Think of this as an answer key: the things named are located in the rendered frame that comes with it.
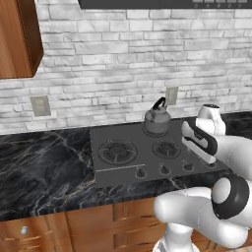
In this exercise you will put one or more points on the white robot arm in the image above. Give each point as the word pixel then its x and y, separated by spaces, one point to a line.
pixel 197 213

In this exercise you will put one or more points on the grey metal kettle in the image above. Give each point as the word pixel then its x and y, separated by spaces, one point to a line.
pixel 157 119

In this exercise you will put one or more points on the dark grey gas hob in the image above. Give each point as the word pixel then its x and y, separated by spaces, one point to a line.
pixel 114 170

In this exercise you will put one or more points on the black hob knob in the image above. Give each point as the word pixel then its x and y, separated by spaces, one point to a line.
pixel 188 166
pixel 140 172
pixel 211 165
pixel 164 169

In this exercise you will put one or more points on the wooden base cupboard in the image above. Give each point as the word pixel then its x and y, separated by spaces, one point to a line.
pixel 111 226

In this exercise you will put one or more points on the dark grey extractor hood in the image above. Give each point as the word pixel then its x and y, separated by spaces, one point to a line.
pixel 138 4

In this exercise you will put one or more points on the wooden drawer front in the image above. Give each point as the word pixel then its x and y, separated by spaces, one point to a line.
pixel 36 234

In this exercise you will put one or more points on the round silver drawer knob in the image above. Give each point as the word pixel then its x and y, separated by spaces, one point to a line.
pixel 24 230

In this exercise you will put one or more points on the grey wall socket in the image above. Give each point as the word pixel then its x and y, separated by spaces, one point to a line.
pixel 40 106
pixel 172 95

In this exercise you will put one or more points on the wooden wall cupboard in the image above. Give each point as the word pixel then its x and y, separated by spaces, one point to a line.
pixel 16 39

